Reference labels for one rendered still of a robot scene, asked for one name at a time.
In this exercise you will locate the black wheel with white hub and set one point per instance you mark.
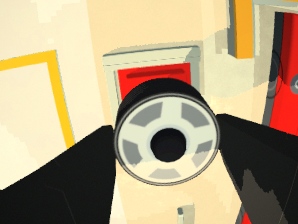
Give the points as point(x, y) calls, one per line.
point(159, 103)

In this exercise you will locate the yellow rectangular outline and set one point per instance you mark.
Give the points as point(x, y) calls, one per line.
point(54, 76)

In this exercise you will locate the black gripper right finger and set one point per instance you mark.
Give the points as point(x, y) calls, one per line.
point(262, 163)

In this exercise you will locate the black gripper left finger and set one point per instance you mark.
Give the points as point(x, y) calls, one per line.
point(75, 187)

